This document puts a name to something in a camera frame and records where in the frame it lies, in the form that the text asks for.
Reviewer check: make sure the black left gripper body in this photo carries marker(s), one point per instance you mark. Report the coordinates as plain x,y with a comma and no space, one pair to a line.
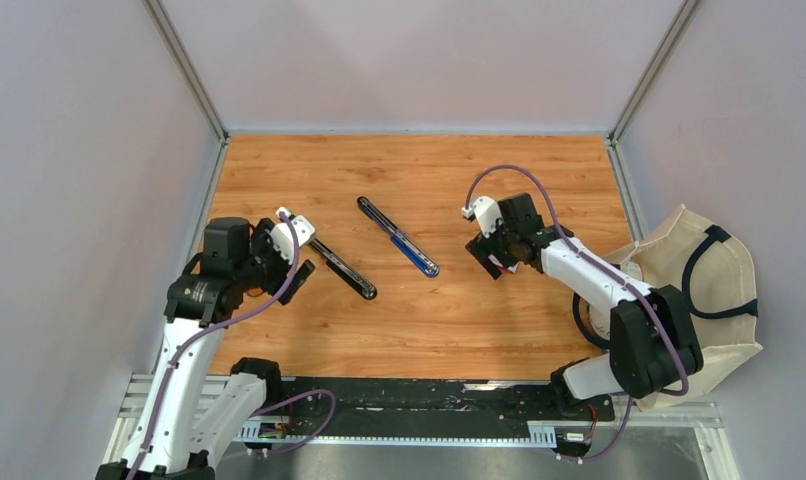
269,268

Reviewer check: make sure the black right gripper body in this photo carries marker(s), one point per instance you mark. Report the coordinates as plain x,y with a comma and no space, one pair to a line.
504,238

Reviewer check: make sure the black stapler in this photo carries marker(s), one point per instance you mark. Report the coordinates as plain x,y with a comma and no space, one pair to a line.
344,271

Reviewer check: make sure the blue stapler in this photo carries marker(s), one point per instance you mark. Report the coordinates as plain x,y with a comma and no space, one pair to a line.
417,256

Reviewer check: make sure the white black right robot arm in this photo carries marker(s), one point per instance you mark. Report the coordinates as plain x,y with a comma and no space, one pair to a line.
652,346

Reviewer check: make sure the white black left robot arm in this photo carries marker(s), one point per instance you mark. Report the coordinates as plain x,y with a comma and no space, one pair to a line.
240,271

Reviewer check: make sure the beige tote bag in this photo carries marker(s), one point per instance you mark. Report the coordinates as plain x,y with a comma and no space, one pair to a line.
717,273

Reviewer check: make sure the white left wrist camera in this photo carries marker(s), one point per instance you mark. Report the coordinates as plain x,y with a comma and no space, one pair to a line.
290,234

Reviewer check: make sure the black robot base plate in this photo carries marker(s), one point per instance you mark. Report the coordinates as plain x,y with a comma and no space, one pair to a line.
425,409

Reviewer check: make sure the aluminium frame rail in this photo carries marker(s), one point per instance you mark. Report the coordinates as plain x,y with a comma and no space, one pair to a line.
699,416

